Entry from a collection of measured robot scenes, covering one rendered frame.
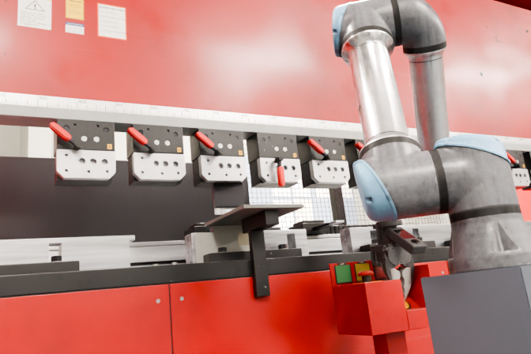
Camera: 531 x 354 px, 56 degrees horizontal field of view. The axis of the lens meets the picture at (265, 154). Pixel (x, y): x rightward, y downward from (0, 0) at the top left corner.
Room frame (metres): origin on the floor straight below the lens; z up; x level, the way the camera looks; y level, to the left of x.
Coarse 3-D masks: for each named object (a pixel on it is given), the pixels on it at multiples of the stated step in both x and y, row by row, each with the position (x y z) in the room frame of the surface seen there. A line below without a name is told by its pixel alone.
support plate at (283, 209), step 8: (240, 208) 1.26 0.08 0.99; (248, 208) 1.25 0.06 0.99; (256, 208) 1.26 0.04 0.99; (264, 208) 1.27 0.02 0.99; (272, 208) 1.29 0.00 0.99; (280, 208) 1.30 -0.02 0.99; (288, 208) 1.31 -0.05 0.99; (296, 208) 1.33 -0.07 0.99; (224, 216) 1.34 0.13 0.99; (232, 216) 1.34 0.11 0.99; (240, 216) 1.36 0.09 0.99; (248, 216) 1.37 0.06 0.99; (280, 216) 1.43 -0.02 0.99; (208, 224) 1.45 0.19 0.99; (216, 224) 1.46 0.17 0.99; (224, 224) 1.48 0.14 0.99; (232, 224) 1.50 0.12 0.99; (240, 224) 1.52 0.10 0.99
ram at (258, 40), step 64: (0, 0) 1.17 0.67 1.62; (64, 0) 1.25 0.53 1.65; (128, 0) 1.35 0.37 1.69; (192, 0) 1.45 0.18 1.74; (256, 0) 1.57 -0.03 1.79; (320, 0) 1.71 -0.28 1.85; (448, 0) 2.08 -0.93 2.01; (0, 64) 1.18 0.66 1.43; (64, 64) 1.26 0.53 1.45; (128, 64) 1.34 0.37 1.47; (192, 64) 1.44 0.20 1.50; (256, 64) 1.56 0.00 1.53; (320, 64) 1.69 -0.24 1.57; (448, 64) 2.03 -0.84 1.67; (512, 64) 2.26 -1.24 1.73; (192, 128) 1.44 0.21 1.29; (256, 128) 1.54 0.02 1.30; (512, 128) 2.20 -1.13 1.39
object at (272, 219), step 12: (252, 216) 1.36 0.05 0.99; (264, 216) 1.30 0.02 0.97; (276, 216) 1.31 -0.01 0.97; (252, 228) 1.36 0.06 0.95; (264, 228) 1.36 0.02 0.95; (252, 240) 1.37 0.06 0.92; (264, 240) 1.39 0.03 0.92; (252, 252) 1.37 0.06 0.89; (264, 252) 1.39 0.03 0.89; (252, 264) 1.38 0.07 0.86; (264, 264) 1.39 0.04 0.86; (252, 276) 1.39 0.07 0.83; (264, 276) 1.38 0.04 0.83; (264, 288) 1.38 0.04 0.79
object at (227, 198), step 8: (216, 184) 1.50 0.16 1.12; (224, 184) 1.51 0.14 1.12; (232, 184) 1.53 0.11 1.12; (240, 184) 1.54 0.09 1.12; (216, 192) 1.50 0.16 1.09; (224, 192) 1.51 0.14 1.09; (232, 192) 1.52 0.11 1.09; (240, 192) 1.54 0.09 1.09; (216, 200) 1.50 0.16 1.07; (224, 200) 1.51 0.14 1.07; (232, 200) 1.52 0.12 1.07; (240, 200) 1.54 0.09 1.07; (216, 208) 1.51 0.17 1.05; (224, 208) 1.52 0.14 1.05; (232, 208) 1.53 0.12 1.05
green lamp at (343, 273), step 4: (336, 268) 1.39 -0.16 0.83; (340, 268) 1.39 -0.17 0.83; (344, 268) 1.40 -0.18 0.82; (348, 268) 1.40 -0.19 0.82; (336, 272) 1.39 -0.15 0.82; (340, 272) 1.39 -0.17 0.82; (344, 272) 1.39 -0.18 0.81; (348, 272) 1.40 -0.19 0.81; (340, 276) 1.39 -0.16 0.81; (344, 276) 1.39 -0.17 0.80; (348, 276) 1.40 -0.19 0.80; (340, 280) 1.39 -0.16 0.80; (344, 280) 1.39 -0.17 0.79; (348, 280) 1.40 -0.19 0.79
